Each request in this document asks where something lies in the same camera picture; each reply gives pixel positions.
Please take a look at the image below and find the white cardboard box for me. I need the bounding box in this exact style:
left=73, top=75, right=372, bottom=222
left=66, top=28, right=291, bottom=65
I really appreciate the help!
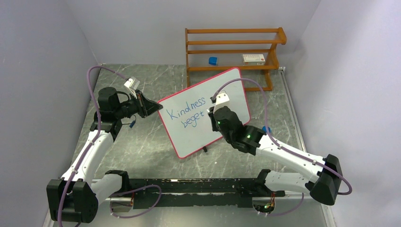
left=242, top=54, right=266, bottom=66

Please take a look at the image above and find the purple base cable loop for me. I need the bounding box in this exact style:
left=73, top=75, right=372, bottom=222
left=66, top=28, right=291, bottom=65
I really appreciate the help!
left=108, top=184, right=162, bottom=219

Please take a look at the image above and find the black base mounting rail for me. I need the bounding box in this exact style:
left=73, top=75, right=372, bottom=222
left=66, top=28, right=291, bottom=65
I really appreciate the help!
left=111, top=178, right=286, bottom=209

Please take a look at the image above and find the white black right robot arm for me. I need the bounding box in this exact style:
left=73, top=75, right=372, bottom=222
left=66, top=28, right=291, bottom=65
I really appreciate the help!
left=207, top=106, right=342, bottom=206

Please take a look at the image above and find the pink framed whiteboard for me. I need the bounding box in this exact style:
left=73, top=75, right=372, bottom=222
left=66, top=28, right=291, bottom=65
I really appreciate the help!
left=158, top=68, right=250, bottom=158

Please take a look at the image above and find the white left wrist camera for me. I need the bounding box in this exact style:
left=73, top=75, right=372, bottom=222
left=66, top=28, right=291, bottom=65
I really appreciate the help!
left=124, top=77, right=140, bottom=99

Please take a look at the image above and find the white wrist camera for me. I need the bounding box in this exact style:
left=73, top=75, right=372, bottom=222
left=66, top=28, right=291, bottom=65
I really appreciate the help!
left=212, top=91, right=230, bottom=112
left=124, top=77, right=140, bottom=99

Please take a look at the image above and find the blue eraser on shelf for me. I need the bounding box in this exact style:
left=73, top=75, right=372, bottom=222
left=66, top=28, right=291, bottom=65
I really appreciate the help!
left=208, top=57, right=218, bottom=66

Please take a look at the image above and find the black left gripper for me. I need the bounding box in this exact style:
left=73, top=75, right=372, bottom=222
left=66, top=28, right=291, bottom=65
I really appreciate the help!
left=114, top=90, right=162, bottom=119

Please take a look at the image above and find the blue marker cap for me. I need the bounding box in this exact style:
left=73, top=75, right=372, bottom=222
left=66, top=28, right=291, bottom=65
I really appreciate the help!
left=129, top=121, right=136, bottom=128

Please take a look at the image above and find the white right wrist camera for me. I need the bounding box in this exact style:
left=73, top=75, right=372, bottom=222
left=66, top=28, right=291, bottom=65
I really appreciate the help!
left=212, top=91, right=230, bottom=112

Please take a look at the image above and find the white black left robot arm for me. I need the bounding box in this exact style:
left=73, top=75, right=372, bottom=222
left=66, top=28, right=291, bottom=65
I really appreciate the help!
left=46, top=87, right=163, bottom=223

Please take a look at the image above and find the orange wooden shelf rack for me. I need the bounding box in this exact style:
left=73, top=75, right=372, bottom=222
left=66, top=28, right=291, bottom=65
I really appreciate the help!
left=184, top=27, right=288, bottom=91

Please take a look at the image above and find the blue eraser on table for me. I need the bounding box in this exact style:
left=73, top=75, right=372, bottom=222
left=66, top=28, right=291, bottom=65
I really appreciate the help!
left=262, top=126, right=271, bottom=133

